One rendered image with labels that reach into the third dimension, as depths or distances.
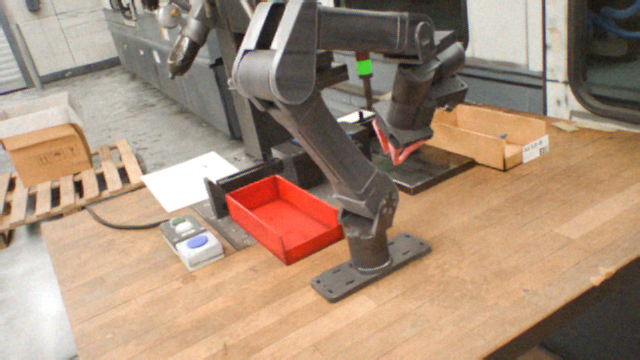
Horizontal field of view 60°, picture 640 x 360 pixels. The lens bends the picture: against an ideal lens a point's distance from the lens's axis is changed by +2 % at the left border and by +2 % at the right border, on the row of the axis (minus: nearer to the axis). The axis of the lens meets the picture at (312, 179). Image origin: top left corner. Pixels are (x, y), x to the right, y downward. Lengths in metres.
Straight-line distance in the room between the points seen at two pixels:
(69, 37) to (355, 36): 9.63
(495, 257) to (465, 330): 0.17
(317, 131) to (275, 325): 0.29
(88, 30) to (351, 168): 9.65
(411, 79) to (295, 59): 0.25
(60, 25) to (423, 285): 9.69
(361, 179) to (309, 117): 0.14
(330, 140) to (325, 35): 0.14
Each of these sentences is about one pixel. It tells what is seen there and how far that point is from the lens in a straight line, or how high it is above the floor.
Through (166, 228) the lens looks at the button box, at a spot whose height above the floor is 0.93.
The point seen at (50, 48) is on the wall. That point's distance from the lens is 10.30.
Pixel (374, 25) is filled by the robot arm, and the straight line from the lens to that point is 0.78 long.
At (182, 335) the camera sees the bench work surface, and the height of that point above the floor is 0.90.
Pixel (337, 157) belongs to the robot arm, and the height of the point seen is 1.12.
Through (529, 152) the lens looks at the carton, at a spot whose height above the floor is 0.92.
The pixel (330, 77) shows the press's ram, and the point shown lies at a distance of 1.18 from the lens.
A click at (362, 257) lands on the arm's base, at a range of 0.86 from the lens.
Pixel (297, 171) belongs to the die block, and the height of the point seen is 0.95.
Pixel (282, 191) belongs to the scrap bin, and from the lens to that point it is 1.16.
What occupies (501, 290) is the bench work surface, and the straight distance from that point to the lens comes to 0.83.
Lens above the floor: 1.40
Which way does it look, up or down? 23 degrees down
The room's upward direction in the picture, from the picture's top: 12 degrees counter-clockwise
